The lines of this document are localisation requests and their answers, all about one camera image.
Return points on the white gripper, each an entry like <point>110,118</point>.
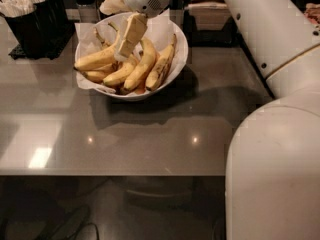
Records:
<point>135,26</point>

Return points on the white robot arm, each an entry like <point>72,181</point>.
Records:
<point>272,189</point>

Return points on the middle long yellow banana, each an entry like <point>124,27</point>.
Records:
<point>141,70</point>

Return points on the right spotted yellow banana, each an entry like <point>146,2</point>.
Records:
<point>160,70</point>

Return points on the white bowl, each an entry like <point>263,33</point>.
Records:
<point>140,94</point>

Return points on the black lid salt shaker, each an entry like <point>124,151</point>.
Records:
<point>87,11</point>

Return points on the black cutlery holder rear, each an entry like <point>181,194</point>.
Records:
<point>52,16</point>

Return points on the black cutlery holder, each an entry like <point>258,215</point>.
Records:
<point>52,16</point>
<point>28,31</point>

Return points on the black cutlery holder front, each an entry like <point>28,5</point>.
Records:
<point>28,31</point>

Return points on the black napkin dispenser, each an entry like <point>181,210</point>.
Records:
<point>209,23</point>

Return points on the black rubber mat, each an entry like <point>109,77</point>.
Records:
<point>56,44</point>

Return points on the white plastic cutlery bunch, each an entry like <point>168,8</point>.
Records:
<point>17,8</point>

